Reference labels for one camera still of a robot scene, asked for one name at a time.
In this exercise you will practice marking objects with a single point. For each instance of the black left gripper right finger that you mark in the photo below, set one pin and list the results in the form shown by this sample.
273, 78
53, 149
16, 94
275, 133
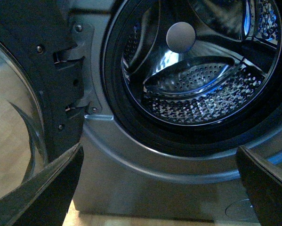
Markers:
263, 183

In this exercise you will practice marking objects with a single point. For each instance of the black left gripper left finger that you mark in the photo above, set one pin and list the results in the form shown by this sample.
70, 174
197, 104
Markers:
44, 200

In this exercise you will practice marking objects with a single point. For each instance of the washing machine glass door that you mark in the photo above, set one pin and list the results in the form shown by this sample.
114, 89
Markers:
39, 89

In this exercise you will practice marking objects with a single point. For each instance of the grey front-load washing machine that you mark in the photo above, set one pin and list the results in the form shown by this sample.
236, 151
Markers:
121, 177

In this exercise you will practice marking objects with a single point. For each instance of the steel washing machine drum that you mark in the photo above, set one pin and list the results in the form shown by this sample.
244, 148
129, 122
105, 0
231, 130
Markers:
199, 62

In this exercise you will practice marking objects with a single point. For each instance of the round drain filter cover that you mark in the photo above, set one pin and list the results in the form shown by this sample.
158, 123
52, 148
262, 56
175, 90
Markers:
240, 210

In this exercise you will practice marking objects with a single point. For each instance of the black rubber door gasket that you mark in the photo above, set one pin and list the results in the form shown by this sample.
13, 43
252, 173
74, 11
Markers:
250, 125

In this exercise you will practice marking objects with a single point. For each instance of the grey metal door hinge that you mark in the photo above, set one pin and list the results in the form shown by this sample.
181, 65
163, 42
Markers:
83, 34

